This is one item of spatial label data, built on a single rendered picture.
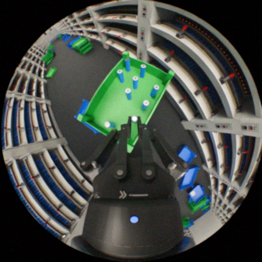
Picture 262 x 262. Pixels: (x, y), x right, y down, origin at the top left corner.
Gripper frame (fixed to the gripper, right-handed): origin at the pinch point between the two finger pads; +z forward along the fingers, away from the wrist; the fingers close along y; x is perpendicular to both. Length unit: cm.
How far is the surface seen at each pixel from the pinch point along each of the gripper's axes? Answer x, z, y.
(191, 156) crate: -50, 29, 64
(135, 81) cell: 11.7, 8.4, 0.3
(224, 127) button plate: -1.0, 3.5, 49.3
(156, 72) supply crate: 16.6, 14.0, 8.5
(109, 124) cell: -0.6, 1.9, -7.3
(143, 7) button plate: 57, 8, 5
